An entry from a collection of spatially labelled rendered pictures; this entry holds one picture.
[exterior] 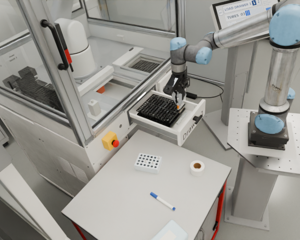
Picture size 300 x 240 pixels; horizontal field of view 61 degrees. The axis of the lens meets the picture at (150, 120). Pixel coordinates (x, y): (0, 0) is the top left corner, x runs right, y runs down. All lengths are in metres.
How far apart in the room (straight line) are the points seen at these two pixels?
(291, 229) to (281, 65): 1.35
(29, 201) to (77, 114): 0.45
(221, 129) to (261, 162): 1.21
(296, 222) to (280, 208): 0.13
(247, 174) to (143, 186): 0.65
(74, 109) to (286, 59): 0.85
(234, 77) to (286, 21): 1.32
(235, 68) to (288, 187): 1.02
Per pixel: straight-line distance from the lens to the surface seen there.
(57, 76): 1.03
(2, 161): 0.70
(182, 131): 1.28
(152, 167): 1.29
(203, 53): 1.16
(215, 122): 2.63
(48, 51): 1.00
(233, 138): 1.48
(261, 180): 1.66
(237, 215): 2.04
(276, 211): 2.17
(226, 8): 1.99
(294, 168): 1.42
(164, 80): 1.64
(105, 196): 1.29
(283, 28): 0.99
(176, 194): 1.24
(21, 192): 0.81
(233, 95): 2.37
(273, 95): 1.14
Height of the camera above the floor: 1.82
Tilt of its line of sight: 42 degrees down
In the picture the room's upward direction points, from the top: 8 degrees counter-clockwise
